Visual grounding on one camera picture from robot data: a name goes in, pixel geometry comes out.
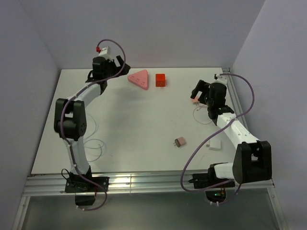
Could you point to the aluminium rail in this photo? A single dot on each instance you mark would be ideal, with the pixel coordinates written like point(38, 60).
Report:
point(277, 208)
point(119, 183)

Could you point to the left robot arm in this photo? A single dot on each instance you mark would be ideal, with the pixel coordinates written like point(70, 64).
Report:
point(70, 116)

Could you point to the white charger plug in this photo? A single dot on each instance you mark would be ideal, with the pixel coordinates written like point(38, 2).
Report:
point(214, 144)

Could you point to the red cube socket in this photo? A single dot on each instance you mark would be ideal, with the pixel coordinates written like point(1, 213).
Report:
point(160, 80)

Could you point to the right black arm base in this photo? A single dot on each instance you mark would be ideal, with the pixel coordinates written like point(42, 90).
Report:
point(202, 180)

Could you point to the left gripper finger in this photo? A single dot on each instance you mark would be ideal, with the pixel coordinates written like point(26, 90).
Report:
point(119, 60)
point(125, 70)

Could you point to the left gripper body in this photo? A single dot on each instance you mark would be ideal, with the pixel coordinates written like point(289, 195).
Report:
point(112, 68)

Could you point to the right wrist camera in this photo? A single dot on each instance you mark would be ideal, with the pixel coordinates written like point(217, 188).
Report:
point(220, 79)

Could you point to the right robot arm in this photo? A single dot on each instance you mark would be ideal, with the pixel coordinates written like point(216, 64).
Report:
point(253, 158)

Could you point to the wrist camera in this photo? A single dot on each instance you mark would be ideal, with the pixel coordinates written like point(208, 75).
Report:
point(220, 79)
point(104, 52)

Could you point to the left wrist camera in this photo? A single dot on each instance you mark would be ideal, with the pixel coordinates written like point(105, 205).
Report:
point(104, 52)

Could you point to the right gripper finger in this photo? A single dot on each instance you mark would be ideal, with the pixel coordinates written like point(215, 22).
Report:
point(197, 94)
point(202, 85)

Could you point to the pink triangular power strip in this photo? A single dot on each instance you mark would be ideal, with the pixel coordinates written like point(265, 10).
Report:
point(139, 79)

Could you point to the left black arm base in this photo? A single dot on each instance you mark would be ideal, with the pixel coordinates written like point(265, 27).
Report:
point(85, 192)

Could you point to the brown pink charger plug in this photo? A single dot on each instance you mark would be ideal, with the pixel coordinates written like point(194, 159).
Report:
point(179, 142)

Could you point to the aluminium right rail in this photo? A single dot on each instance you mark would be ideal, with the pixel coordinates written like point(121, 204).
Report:
point(277, 208)

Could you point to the orange pink charger plug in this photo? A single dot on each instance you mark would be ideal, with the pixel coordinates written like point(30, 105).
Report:
point(195, 100)

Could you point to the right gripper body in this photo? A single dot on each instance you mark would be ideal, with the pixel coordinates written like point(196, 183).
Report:
point(208, 101)

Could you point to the aluminium front rail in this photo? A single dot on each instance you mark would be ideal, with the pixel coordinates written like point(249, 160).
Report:
point(119, 183)

